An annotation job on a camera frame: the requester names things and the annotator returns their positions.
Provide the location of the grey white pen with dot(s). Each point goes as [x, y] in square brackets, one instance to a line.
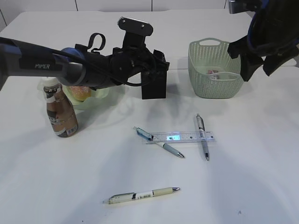
[202, 135]

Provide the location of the sesame bread roll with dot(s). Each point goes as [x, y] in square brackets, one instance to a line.
[80, 93]

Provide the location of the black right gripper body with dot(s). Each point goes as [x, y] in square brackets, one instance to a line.
[283, 45]

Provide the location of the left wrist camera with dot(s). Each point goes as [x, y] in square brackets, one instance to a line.
[135, 26]

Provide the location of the brown drink bottle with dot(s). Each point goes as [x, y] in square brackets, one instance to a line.
[63, 126]

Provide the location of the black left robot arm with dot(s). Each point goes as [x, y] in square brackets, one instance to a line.
[82, 65]

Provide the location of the cream white pen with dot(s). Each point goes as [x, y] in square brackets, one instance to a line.
[126, 197]

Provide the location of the teal white pen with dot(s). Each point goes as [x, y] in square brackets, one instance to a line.
[151, 138]

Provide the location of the green ruffled glass plate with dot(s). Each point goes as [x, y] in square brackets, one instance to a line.
[93, 95]

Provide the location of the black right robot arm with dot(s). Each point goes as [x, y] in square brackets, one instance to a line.
[275, 17]

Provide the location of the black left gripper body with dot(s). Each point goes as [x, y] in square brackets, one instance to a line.
[133, 58]

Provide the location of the clear plastic ruler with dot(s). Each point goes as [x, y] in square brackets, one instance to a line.
[181, 137]

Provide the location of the black pen holder box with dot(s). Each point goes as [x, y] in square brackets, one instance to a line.
[154, 89]

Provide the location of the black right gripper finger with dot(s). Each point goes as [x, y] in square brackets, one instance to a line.
[249, 64]
[273, 62]

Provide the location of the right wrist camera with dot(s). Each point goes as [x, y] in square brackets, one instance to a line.
[239, 6]

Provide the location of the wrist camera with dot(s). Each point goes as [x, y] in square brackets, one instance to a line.
[239, 6]
[135, 26]

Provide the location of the green woven plastic basket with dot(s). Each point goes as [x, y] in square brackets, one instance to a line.
[212, 54]

